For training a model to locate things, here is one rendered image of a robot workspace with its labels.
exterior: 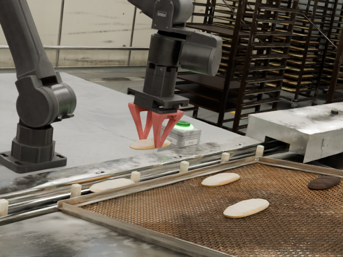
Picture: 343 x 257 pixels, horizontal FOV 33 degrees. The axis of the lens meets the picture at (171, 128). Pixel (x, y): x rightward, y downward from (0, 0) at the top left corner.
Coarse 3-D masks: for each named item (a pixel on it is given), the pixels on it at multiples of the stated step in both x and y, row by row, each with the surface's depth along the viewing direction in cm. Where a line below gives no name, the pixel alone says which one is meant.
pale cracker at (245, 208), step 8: (248, 200) 84; (256, 200) 84; (264, 200) 85; (232, 208) 80; (240, 208) 80; (248, 208) 81; (256, 208) 81; (264, 208) 83; (232, 216) 79; (240, 216) 79
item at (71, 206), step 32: (96, 192) 86; (128, 192) 90; (192, 192) 92; (224, 192) 92; (256, 192) 93; (288, 192) 94; (320, 192) 94; (128, 224) 72; (160, 224) 75; (192, 224) 76; (224, 224) 76; (256, 224) 76; (288, 224) 77; (320, 224) 77; (224, 256) 62; (256, 256) 65; (288, 256) 65; (320, 256) 65
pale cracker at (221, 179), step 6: (216, 174) 101; (222, 174) 101; (228, 174) 101; (234, 174) 102; (204, 180) 98; (210, 180) 97; (216, 180) 97; (222, 180) 98; (228, 180) 99; (234, 180) 100; (210, 186) 96
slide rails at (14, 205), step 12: (276, 144) 149; (240, 156) 134; (300, 156) 153; (168, 168) 117; (192, 168) 121; (60, 192) 97; (84, 192) 99; (12, 204) 89; (24, 204) 90; (0, 216) 85
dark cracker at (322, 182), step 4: (324, 176) 101; (328, 176) 101; (332, 176) 101; (312, 180) 98; (316, 180) 98; (320, 180) 98; (324, 180) 98; (328, 180) 98; (332, 180) 99; (336, 180) 99; (308, 184) 97; (312, 184) 96; (316, 184) 96; (320, 184) 96; (324, 184) 96; (328, 184) 96; (332, 184) 97; (336, 184) 99; (308, 188) 96; (312, 188) 95; (316, 188) 95; (320, 188) 95; (324, 188) 95; (328, 188) 96
